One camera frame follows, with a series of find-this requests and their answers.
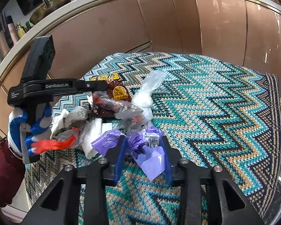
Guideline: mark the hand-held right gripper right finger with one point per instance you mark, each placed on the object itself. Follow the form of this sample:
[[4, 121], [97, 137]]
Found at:
[[166, 166]]

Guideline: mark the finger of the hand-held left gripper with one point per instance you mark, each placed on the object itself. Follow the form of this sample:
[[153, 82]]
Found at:
[[93, 85]]

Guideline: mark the yellow seasoning bottle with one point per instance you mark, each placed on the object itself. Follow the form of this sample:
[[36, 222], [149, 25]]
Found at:
[[20, 30]]

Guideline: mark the zigzag knitted cloth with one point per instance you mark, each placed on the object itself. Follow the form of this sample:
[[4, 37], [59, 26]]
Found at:
[[201, 110]]

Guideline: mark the white paper napkin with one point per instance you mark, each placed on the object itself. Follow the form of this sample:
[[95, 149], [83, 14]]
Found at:
[[91, 133]]

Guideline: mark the copper kitchen base cabinet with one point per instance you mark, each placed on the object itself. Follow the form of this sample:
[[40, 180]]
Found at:
[[168, 23]]

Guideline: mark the dark green bottle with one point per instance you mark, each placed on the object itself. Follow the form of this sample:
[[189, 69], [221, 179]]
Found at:
[[28, 25]]

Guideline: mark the crumpled clear plastic wrapper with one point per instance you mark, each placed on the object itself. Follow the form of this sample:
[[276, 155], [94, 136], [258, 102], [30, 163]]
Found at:
[[131, 124]]

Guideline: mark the person's left hand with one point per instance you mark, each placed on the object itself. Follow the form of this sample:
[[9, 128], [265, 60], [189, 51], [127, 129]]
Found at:
[[43, 121]]

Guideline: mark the grey trash bin white rim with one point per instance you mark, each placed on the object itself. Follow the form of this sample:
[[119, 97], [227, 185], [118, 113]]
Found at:
[[279, 192]]

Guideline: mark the brown snack packet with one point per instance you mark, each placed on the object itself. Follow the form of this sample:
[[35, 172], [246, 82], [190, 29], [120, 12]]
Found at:
[[118, 90]]

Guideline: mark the purple plastic wrapper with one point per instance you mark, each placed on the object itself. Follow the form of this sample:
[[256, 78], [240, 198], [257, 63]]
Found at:
[[135, 143]]

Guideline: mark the clear wrapper with red print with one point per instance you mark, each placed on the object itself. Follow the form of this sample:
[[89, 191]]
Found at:
[[107, 103]]

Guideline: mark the crumpled white tissue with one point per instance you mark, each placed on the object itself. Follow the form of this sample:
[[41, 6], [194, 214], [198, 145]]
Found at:
[[59, 121]]

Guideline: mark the orange red plastic wrapper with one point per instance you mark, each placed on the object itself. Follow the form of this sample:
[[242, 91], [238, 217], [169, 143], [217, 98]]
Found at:
[[49, 144]]

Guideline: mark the crumpled translucent grey wrapper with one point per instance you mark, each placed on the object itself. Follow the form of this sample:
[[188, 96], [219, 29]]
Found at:
[[77, 114]]

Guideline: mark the clear plastic bag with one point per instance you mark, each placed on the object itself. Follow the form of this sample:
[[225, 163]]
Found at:
[[142, 96]]

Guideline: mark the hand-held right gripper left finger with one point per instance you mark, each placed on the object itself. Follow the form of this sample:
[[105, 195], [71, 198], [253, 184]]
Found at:
[[121, 157]]

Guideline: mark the brass wok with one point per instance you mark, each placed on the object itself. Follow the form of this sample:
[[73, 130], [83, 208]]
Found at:
[[51, 7]]

